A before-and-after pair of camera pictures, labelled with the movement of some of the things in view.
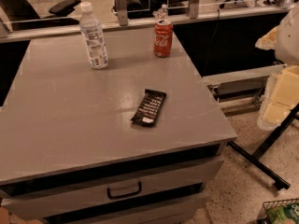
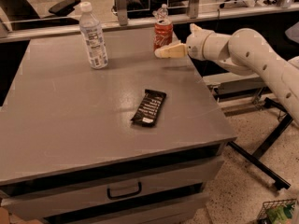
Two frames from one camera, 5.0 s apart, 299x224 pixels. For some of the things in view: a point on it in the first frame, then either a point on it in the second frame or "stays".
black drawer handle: (138, 191) stays
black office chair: (21, 14) stays
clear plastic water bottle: (92, 36) stays
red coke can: (163, 35) stays
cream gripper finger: (281, 97) -> (173, 50)
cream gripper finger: (268, 41) -> (193, 28)
